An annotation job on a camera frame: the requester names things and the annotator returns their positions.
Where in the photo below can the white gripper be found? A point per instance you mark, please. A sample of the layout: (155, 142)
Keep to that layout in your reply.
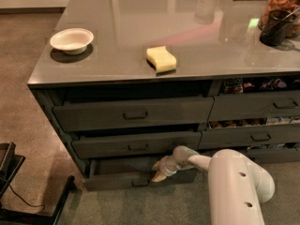
(166, 167)

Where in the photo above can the white paper bowl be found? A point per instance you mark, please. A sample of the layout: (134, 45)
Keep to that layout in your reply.
(72, 40)

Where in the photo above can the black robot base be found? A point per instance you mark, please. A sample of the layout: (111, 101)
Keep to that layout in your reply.
(10, 164)

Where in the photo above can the glass snack jar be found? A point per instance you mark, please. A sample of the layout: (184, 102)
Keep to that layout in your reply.
(288, 5)

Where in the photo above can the yellow sponge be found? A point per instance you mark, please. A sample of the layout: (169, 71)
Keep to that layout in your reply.
(161, 59)

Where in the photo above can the grey drawer cabinet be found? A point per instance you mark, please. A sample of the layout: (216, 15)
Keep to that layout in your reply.
(216, 45)

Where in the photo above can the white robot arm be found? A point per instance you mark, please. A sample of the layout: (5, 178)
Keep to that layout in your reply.
(237, 186)

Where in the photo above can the black mesh cup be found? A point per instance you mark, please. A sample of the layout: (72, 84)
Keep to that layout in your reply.
(278, 24)

